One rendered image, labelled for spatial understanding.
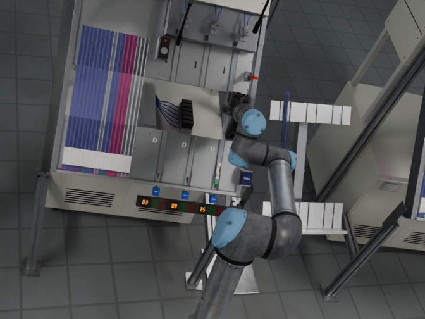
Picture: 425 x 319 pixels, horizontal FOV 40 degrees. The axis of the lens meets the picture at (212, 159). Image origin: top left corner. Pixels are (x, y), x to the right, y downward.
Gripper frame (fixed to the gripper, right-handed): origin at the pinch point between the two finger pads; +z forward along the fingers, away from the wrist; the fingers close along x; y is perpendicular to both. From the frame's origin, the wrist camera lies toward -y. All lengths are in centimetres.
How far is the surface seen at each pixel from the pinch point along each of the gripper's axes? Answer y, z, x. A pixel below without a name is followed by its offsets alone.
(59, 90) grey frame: -13, 41, 61
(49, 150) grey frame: -46, 61, 62
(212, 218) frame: -56, 28, -12
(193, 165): -23.2, -5.0, 9.3
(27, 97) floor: -36, 121, 77
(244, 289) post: -91, 30, -37
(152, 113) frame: -13.9, 30.5, 22.7
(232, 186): -28.7, -6.4, -6.8
